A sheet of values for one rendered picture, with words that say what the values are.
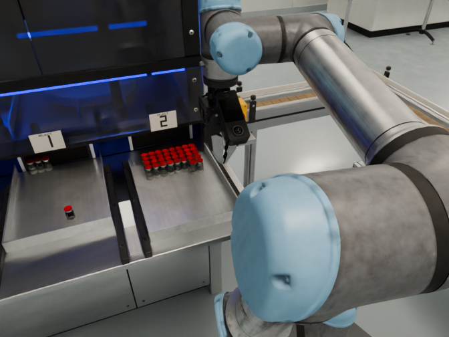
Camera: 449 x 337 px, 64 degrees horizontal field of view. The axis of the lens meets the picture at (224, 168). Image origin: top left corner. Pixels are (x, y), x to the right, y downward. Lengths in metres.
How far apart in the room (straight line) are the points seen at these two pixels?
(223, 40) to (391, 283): 0.40
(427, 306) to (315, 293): 1.84
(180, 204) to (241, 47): 0.58
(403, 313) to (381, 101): 1.66
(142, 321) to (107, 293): 0.28
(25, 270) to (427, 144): 0.88
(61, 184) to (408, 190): 1.04
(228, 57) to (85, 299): 1.31
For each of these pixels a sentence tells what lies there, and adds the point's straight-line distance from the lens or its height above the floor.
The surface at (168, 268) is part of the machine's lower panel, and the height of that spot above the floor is 0.30.
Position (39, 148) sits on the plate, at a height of 1.01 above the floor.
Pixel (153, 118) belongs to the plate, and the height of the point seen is 1.04.
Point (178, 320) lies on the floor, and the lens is 1.84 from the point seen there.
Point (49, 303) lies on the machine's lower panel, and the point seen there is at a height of 0.31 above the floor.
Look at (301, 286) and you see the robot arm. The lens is 0.27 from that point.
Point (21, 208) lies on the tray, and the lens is 1.17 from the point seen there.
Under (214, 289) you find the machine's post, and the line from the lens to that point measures 1.86.
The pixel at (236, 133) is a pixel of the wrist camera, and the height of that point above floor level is 1.22.
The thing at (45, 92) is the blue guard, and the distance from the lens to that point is 1.09.
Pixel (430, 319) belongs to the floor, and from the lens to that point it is 2.07.
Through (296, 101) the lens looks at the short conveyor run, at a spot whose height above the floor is 0.93.
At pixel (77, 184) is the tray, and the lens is 1.19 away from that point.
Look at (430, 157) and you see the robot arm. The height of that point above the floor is 1.40.
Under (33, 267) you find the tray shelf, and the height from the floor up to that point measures 0.88.
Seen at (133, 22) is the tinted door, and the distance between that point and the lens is 1.04.
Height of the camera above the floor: 1.59
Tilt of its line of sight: 37 degrees down
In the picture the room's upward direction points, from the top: straight up
